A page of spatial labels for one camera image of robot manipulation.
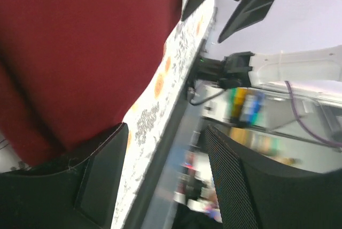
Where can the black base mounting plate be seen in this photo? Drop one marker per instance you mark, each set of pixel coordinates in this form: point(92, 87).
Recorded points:
point(160, 128)

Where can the dark maroon t shirt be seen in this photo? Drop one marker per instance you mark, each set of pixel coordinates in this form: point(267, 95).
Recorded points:
point(71, 69)

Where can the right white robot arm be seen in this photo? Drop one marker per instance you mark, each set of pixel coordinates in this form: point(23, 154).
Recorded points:
point(297, 41)

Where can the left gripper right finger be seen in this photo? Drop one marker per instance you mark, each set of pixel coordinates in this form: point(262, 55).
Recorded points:
point(255, 191)

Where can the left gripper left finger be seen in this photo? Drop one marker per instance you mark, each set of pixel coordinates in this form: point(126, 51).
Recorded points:
point(76, 190)

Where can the floral table mat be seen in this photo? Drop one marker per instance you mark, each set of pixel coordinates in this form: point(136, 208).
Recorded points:
point(194, 29)

